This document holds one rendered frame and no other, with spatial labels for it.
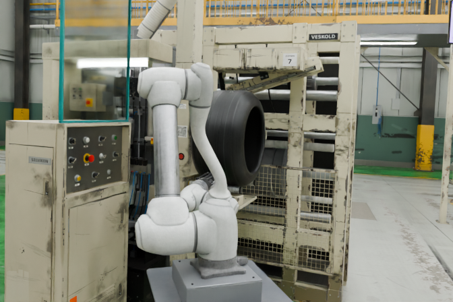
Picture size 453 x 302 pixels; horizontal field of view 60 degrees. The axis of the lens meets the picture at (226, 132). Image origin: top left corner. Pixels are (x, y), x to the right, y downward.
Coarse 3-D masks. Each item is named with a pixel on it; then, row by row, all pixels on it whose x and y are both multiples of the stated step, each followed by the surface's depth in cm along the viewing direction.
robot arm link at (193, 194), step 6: (192, 186) 191; (198, 186) 193; (186, 192) 185; (192, 192) 186; (198, 192) 186; (204, 192) 187; (186, 198) 182; (192, 198) 183; (198, 198) 184; (192, 204) 183; (198, 204) 184; (192, 210) 188
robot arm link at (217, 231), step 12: (204, 204) 153; (216, 204) 152; (228, 204) 154; (204, 216) 150; (216, 216) 149; (228, 216) 151; (204, 228) 148; (216, 228) 149; (228, 228) 150; (204, 240) 147; (216, 240) 149; (228, 240) 150; (204, 252) 149; (216, 252) 149; (228, 252) 150
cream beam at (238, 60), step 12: (240, 48) 261; (252, 48) 258; (264, 48) 255; (276, 48) 252; (288, 48) 249; (300, 48) 247; (216, 60) 267; (228, 60) 264; (240, 60) 261; (252, 60) 258; (264, 60) 255; (276, 60) 252; (300, 60) 247; (228, 72) 283; (240, 72) 279; (252, 72) 276
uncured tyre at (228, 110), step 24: (216, 96) 232; (240, 96) 228; (216, 120) 220; (240, 120) 219; (264, 120) 260; (192, 144) 226; (216, 144) 218; (240, 144) 218; (264, 144) 263; (240, 168) 222
